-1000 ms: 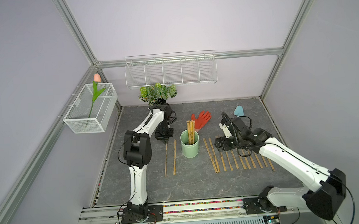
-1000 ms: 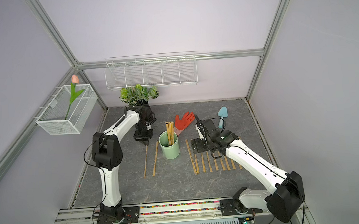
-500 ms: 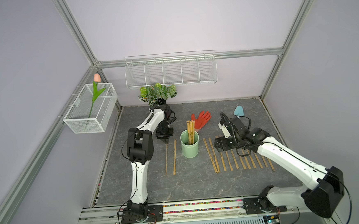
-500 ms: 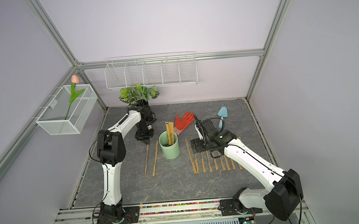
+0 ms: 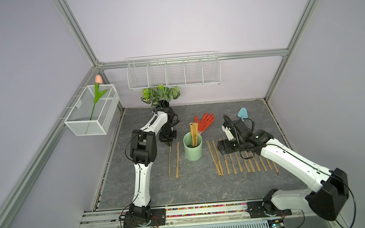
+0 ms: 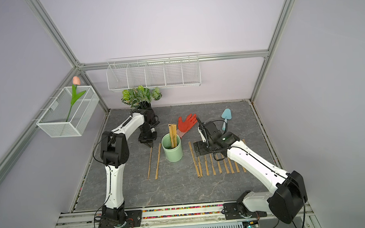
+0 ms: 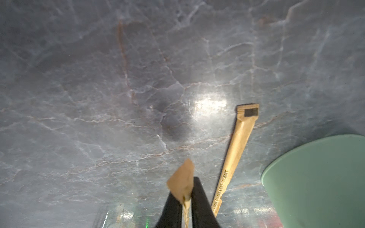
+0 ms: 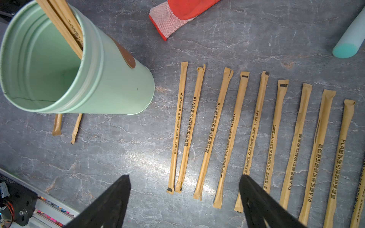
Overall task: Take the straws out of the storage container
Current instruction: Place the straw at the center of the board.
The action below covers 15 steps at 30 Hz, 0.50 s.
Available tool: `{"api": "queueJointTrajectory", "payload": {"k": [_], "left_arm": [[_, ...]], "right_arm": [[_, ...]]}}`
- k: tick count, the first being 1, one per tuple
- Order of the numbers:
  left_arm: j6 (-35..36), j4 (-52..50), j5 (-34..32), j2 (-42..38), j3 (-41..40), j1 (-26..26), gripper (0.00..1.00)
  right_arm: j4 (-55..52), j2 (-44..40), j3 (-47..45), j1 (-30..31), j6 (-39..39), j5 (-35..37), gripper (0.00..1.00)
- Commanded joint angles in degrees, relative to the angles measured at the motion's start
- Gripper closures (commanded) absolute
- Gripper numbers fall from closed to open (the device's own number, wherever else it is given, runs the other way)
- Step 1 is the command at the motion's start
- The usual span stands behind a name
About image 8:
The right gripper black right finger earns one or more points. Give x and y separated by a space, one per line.
261 210

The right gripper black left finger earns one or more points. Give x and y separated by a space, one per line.
108 210

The thirteenth brown paper straw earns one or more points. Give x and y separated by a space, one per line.
57 125

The mint green storage cup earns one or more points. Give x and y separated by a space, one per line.
41 73

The bundle of brown paper straws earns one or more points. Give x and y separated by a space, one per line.
61 15

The teal small spatula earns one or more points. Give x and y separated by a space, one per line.
352 39

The red hand-shaped scraper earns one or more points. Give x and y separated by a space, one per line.
169 16

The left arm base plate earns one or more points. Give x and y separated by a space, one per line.
17 203

